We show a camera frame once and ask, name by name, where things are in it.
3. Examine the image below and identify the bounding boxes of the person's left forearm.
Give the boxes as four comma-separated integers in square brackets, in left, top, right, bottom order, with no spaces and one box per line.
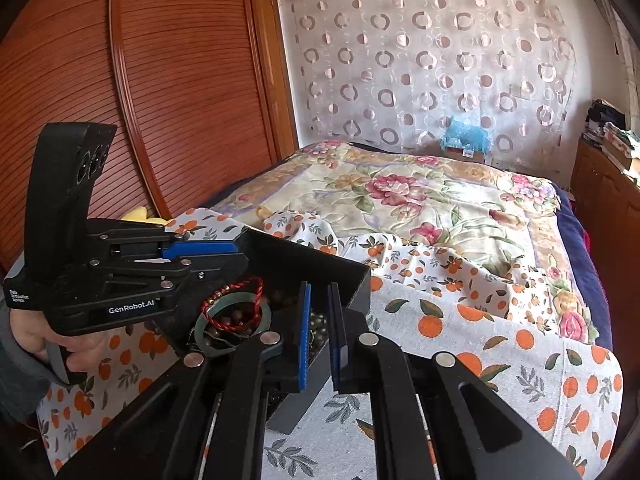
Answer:
[0,305,67,422]

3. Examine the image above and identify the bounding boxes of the lace window curtain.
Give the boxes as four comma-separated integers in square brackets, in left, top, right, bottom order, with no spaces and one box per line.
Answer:
[611,12,638,111]

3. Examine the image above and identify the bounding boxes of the pile of pearl necklaces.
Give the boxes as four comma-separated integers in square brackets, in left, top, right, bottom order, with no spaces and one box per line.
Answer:
[307,310,332,362]

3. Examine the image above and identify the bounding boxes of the blue plastic bag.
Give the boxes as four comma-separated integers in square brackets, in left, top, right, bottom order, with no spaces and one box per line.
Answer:
[442,115,494,153]

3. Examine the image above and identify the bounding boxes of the brown wooden bead bracelet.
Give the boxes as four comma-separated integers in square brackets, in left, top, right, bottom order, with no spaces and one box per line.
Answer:
[207,295,301,341]

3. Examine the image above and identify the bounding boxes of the dark folded clothes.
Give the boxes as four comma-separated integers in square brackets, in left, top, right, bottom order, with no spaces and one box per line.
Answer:
[582,100,622,149]

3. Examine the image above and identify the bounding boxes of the wooden window cabinet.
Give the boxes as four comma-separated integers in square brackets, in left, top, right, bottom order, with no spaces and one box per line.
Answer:
[570,137,640,301]

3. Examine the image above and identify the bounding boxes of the dark blue blanket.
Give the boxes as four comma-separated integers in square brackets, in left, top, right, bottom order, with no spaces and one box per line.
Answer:
[552,180,614,351]

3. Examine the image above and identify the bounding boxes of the floral quilt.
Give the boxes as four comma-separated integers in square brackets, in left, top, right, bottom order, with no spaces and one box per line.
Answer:
[212,140,601,346]

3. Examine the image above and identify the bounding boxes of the person's left hand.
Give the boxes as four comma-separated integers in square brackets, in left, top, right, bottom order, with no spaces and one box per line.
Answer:
[15,320,109,387]

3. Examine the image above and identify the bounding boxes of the black storage box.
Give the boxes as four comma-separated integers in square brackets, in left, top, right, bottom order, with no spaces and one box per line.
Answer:
[165,227,372,435]

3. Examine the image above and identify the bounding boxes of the red braided cord bracelet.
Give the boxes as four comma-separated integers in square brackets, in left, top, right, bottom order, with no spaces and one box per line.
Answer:
[201,276,265,334]

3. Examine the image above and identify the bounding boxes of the wooden slatted wardrobe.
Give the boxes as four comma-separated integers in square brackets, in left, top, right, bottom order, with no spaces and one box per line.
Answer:
[0,0,301,272]

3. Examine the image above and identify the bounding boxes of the orange fruit print cloth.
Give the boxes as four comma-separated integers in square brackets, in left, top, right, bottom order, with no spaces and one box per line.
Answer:
[37,207,626,480]

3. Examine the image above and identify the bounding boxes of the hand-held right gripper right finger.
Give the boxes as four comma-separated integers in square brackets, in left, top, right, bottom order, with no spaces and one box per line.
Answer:
[327,282,583,480]

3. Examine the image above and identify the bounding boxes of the sheer circle pattern curtain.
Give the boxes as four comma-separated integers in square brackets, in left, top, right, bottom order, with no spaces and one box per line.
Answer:
[277,0,581,171]

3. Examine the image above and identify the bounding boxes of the yellow cloth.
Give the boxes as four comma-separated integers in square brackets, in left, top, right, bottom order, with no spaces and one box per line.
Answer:
[119,205,174,227]

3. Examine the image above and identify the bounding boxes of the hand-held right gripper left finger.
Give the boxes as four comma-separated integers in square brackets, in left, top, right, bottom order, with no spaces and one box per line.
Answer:
[57,281,313,480]

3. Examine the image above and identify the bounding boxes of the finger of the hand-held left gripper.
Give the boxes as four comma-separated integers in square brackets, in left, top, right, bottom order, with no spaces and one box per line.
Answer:
[86,217,241,261]
[61,253,250,307]

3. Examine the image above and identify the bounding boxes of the pale green jade bangle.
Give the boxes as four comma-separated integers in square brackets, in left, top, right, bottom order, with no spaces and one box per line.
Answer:
[194,292,273,358]

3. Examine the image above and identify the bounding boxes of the stack of books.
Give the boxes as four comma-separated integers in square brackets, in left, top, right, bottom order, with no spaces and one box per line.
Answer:
[600,122,640,184]

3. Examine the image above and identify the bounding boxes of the small cardboard box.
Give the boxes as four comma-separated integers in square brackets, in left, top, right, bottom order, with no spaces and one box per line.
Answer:
[440,145,486,164]

